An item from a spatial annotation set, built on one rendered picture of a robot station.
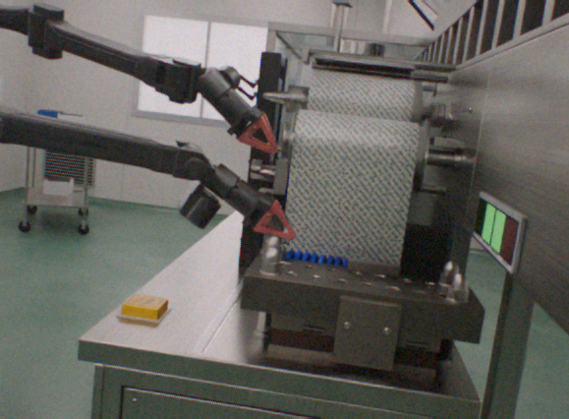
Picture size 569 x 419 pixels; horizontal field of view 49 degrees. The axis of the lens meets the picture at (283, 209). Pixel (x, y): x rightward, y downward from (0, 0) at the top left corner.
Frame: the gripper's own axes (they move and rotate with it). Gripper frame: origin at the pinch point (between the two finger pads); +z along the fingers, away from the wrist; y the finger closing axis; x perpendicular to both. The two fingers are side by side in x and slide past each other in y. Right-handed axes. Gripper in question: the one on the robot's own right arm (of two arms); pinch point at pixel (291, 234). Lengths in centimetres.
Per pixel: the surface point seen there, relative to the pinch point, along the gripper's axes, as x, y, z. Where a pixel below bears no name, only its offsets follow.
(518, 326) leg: 12, -13, 51
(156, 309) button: -23.6, 13.3, -11.5
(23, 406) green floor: -147, -105, -39
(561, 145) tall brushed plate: 36, 53, 14
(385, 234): 11.5, 0.3, 14.4
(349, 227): 8.2, 0.3, 8.1
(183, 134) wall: -104, -556, -140
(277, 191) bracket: 4.0, -7.1, -7.5
